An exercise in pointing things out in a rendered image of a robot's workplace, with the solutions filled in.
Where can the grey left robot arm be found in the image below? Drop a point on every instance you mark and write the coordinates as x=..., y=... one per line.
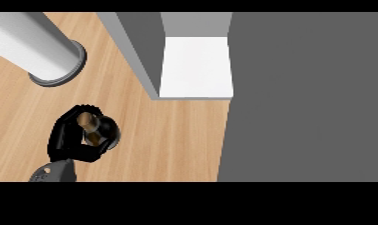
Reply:
x=54, y=172

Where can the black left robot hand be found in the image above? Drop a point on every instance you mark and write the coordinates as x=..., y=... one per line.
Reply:
x=63, y=135

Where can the dark wine bottle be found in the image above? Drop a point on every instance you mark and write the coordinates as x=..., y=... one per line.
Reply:
x=103, y=130

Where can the white cylindrical appliance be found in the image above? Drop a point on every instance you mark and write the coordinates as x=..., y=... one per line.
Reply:
x=41, y=49

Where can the dark grey cabinet door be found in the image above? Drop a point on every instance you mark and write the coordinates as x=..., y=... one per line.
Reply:
x=299, y=99

